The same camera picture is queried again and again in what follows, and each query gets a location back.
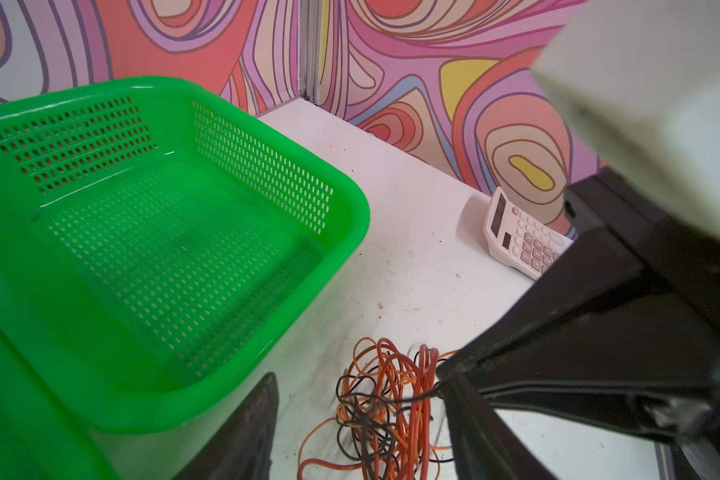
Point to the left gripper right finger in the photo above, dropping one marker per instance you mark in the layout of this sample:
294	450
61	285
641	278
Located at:
484	447

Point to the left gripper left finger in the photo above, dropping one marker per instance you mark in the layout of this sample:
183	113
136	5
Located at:
241	448

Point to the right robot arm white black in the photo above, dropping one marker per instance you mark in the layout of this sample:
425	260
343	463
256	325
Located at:
623	331

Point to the white pink calculator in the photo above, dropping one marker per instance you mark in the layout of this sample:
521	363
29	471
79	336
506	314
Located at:
518	240

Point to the middle green plastic basket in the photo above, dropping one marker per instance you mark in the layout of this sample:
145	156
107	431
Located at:
38	438

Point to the green plastic basket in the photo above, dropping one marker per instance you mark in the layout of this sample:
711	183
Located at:
38	438
156	242

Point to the right green plastic basket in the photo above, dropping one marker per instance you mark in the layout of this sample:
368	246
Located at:
156	242

